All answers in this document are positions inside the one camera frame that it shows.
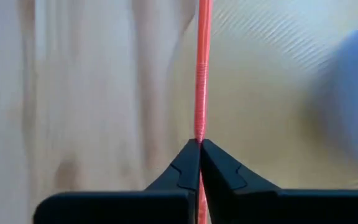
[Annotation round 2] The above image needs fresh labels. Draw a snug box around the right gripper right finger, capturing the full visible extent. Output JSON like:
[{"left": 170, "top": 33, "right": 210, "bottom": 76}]
[{"left": 201, "top": 139, "right": 358, "bottom": 224}]

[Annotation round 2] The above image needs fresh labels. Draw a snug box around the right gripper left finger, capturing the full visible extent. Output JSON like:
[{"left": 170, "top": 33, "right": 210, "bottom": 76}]
[{"left": 33, "top": 139, "right": 201, "bottom": 224}]

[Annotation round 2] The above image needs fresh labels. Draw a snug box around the orange plastic straw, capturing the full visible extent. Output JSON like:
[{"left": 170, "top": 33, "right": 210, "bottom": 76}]
[{"left": 193, "top": 0, "right": 213, "bottom": 224}]

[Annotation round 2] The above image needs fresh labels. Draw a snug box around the round woven tan placemat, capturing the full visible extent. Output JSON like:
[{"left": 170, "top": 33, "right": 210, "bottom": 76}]
[{"left": 154, "top": 0, "right": 358, "bottom": 190}]

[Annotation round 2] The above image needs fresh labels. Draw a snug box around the purple plastic bowl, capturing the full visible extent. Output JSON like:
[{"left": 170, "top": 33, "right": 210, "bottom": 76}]
[{"left": 309, "top": 14, "right": 358, "bottom": 184}]

